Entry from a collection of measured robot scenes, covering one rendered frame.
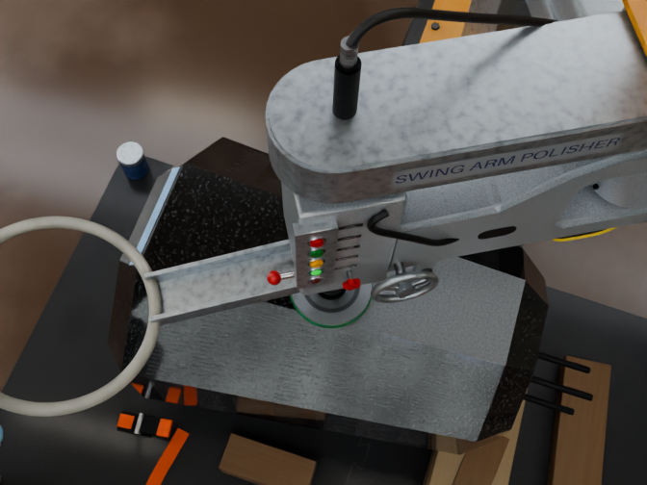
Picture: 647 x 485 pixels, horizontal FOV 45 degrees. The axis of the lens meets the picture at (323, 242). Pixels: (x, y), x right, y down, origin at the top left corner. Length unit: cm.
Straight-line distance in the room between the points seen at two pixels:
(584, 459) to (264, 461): 107
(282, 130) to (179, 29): 234
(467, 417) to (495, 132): 104
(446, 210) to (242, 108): 188
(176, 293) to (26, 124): 168
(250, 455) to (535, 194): 148
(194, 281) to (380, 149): 81
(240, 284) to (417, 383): 55
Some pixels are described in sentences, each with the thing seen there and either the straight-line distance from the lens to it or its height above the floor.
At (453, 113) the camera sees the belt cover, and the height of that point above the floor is 170.
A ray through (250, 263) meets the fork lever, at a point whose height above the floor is 101.
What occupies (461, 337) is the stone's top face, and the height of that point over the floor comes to 83.
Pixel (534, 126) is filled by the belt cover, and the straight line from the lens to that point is 133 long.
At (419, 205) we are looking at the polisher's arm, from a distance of 157.
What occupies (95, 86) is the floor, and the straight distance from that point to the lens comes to 349.
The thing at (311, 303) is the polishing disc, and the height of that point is 86.
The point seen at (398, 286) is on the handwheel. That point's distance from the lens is 168.
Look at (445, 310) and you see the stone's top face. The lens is 210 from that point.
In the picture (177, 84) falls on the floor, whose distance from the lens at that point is 343.
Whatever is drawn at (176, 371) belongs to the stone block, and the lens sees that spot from 226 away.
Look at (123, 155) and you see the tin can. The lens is 312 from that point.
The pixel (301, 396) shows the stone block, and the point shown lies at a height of 65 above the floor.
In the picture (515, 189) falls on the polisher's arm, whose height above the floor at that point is 143.
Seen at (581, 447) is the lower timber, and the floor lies 9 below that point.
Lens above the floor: 279
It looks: 67 degrees down
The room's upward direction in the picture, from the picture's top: 3 degrees clockwise
